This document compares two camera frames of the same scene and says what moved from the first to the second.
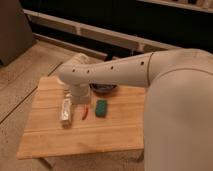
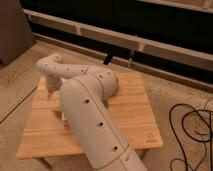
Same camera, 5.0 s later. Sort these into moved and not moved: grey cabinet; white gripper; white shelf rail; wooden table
Moved: white gripper
Not moved: grey cabinet; wooden table; white shelf rail
